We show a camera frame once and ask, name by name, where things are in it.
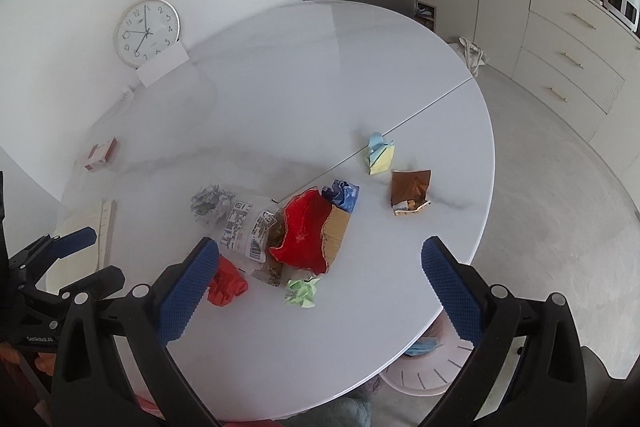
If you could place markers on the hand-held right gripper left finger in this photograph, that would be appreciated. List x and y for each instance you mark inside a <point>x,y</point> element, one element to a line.
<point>187,292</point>

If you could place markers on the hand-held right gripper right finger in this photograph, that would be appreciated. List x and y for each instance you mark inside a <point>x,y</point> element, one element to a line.
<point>450,292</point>

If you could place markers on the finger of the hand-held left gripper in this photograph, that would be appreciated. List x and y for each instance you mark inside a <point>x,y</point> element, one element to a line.
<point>100,282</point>
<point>75,241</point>

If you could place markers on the red plastic bag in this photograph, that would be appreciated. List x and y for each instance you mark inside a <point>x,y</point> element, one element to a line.
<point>227,282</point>

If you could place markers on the blue face mask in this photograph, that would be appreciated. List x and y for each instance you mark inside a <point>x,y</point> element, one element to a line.
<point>422,347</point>

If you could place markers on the clear printed plastic bag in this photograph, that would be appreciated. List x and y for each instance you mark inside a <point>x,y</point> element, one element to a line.
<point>247,232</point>

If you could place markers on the white slotted bin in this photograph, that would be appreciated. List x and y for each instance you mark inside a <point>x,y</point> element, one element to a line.
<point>425,377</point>

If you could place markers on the white printed paper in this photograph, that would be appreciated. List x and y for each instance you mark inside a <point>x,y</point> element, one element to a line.
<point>212,206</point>

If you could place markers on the brown foil wrapper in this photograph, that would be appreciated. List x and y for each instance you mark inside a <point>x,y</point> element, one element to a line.
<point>410,189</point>

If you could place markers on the green paper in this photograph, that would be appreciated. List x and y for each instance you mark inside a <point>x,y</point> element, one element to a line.
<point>302,289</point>

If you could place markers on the red paper bag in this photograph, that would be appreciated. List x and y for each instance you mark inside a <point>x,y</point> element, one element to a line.
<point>305,232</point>

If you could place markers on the blue wrapper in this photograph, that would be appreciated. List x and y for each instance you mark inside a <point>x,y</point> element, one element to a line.
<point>342,194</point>

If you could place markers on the yellow and blue paper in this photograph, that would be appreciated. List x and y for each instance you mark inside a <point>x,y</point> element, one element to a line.
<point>380,154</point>

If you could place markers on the red medicine box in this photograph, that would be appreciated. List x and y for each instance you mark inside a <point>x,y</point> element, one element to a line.
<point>101,154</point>

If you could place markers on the white paper card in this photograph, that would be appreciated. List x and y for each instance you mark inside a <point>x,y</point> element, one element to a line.
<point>162,66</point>

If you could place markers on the white tote bag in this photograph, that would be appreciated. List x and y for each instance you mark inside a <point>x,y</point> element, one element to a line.
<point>475,54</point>

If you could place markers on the beige drawer unit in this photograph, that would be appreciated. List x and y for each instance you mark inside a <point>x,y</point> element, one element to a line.
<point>570,62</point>

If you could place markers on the white toaster oven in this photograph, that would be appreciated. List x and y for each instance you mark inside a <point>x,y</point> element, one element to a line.
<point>622,2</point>

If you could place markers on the round white wall clock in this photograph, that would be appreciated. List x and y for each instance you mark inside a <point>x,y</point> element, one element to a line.
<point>145,32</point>

